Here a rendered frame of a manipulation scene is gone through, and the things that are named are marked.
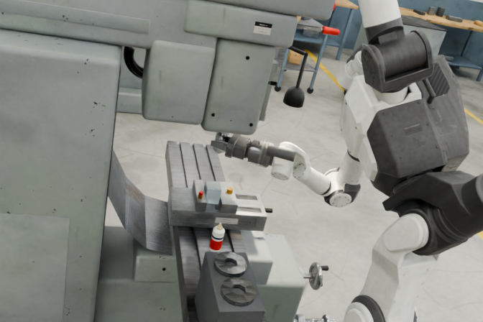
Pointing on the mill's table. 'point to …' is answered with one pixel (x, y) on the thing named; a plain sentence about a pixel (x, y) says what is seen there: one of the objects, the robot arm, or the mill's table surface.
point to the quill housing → (237, 86)
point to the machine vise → (242, 221)
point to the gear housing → (239, 23)
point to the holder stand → (228, 290)
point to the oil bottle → (217, 238)
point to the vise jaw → (228, 204)
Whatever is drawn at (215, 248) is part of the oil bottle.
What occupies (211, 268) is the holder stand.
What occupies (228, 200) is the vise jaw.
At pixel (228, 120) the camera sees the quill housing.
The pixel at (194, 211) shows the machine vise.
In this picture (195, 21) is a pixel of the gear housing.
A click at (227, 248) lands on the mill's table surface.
